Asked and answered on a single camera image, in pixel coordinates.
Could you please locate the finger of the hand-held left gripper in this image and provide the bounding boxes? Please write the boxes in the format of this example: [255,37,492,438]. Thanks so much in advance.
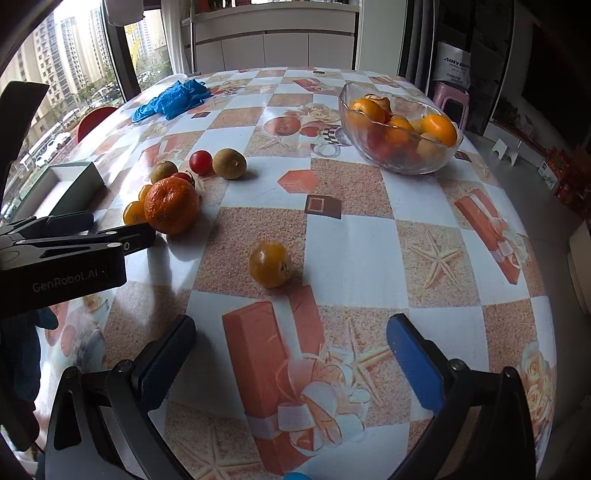
[0,211,96,240]
[13,224,157,259]

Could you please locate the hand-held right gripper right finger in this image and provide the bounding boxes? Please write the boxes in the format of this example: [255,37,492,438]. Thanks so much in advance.
[386,313,550,480]

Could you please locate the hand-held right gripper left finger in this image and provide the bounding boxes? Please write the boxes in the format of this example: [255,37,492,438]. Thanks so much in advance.
[37,315,197,480]

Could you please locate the green cardboard box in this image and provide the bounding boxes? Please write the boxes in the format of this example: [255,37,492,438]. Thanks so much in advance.
[18,161,110,221]

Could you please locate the large orange mandarin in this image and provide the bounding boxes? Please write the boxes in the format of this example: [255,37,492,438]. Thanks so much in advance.
[143,176,200,235]

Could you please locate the small brown kiwi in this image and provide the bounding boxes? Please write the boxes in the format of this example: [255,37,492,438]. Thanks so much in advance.
[150,160,179,184]

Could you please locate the yellow-orange persimmon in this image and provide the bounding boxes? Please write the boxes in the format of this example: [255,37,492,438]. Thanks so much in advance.
[248,241,293,289]

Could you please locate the person's left forearm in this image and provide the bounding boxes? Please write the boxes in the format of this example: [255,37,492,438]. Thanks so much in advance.
[0,307,57,454]

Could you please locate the round red cherry tomato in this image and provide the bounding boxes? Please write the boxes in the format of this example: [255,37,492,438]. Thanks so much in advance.
[189,150,213,176]

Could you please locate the red chair back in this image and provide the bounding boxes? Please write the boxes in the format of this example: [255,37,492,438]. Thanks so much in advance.
[76,106,120,144]

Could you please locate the round brown kiwi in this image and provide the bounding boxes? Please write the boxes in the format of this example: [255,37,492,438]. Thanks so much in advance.
[212,148,247,180]

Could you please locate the crumpled blue disposable gloves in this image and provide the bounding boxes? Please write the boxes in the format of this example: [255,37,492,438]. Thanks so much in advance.
[131,79,211,123]

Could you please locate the white rounded furniture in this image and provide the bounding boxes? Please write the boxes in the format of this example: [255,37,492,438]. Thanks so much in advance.
[567,220,591,317]

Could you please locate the clear glass bowl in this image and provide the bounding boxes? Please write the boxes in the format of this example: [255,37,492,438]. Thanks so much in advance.
[338,82,464,175]

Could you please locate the chrome pole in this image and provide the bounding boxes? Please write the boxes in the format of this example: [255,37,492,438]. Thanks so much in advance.
[182,0,197,77]

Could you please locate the white sheer curtain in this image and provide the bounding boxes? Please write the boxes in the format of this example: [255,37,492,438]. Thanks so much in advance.
[157,0,190,77]

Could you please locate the pale yellow pear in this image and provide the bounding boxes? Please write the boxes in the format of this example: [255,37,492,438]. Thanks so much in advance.
[416,134,439,160]

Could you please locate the hanging grey-white cloth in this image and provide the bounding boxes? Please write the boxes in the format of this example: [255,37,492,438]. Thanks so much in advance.
[102,0,146,26]

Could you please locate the red apple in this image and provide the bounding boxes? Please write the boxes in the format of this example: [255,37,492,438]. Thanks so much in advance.
[369,131,398,160]

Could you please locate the white cabinet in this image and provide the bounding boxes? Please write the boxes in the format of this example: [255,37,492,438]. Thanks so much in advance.
[182,9,360,75]

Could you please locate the small white step stand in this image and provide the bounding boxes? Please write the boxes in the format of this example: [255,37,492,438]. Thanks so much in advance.
[490,137,525,166]

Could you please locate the stack of red gift boxes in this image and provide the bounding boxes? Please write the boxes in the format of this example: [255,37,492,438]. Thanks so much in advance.
[538,148,591,213]

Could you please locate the pink plastic stool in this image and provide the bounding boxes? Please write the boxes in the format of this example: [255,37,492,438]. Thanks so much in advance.
[431,80,472,132]

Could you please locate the white printed bag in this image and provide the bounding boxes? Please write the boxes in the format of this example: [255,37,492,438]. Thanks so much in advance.
[434,41,472,90]

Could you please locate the dark display shelf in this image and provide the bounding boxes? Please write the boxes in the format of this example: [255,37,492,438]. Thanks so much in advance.
[436,0,517,136]

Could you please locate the grey curtain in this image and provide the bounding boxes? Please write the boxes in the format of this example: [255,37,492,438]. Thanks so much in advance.
[401,0,439,88]

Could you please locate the black television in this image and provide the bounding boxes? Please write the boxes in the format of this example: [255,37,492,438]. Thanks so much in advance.
[519,21,591,121]

